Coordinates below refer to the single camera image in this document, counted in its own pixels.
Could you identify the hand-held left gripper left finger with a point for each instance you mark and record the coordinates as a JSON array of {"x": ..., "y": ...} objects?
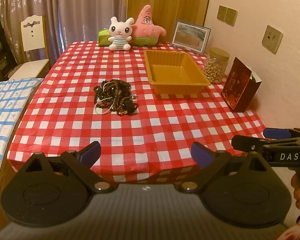
[{"x": 91, "y": 152}]

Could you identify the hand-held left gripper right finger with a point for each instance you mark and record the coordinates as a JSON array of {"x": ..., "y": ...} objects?
[{"x": 201, "y": 155}]

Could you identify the green tissue box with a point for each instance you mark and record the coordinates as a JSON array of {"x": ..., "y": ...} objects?
[{"x": 103, "y": 38}]

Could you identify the white bunny plush toy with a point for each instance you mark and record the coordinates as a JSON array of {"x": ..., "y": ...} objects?
[{"x": 118, "y": 42}]

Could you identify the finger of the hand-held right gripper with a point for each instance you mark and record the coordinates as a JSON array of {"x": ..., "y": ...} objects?
[
  {"x": 275, "y": 132},
  {"x": 245, "y": 142}
]

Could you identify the black rack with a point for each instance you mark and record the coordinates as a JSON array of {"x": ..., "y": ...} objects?
[{"x": 0, "y": 50}]

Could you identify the red white checked tablecloth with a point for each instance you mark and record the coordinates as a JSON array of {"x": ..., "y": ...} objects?
[{"x": 65, "y": 120}]

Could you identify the wooden door panel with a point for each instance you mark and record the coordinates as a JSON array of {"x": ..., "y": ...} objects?
[{"x": 177, "y": 0}]

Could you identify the gold wall socket with knob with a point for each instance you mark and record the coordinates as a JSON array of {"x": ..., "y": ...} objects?
[{"x": 272, "y": 39}]

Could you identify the clear framed picture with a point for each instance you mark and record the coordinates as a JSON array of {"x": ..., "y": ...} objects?
[{"x": 188, "y": 37}]

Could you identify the green white box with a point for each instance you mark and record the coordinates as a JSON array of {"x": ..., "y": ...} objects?
[{"x": 256, "y": 78}]

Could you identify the yellow plastic tray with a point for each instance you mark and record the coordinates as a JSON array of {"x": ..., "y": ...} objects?
[{"x": 170, "y": 85}]

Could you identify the blue patterned bed blanket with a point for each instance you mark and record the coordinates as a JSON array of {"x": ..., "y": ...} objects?
[{"x": 5, "y": 110}]

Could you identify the pink starfish plush toy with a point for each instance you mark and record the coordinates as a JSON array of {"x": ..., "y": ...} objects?
[{"x": 146, "y": 30}]

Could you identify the white wooden chair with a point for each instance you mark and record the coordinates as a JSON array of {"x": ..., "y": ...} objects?
[{"x": 31, "y": 35}]

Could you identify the dark red gift bag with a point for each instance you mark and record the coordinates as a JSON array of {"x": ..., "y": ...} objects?
[{"x": 237, "y": 87}]

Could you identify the grey patterned curtain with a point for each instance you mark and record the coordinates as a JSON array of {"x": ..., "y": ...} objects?
[{"x": 77, "y": 10}]

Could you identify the cashew jar with gold lid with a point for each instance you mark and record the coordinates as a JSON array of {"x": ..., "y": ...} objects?
[{"x": 215, "y": 70}]

